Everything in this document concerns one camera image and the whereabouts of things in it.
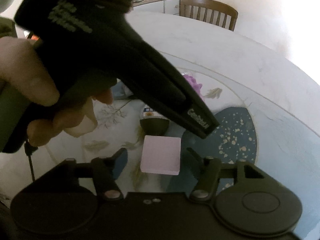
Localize pink sticky note pad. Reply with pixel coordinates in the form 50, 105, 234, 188
140, 135, 181, 176

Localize person's left hand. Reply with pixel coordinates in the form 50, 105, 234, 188
1, 36, 113, 147

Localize small colourful card box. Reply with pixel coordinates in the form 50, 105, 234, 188
142, 105, 163, 119

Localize round decorated placemat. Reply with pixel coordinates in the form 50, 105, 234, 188
82, 72, 257, 192

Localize purple plush toy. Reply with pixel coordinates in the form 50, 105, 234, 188
183, 73, 204, 101

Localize white sideboard cabinet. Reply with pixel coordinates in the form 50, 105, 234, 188
132, 0, 180, 15

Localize wooden chair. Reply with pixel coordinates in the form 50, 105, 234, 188
179, 0, 238, 31

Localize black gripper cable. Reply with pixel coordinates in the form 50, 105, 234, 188
23, 139, 40, 182

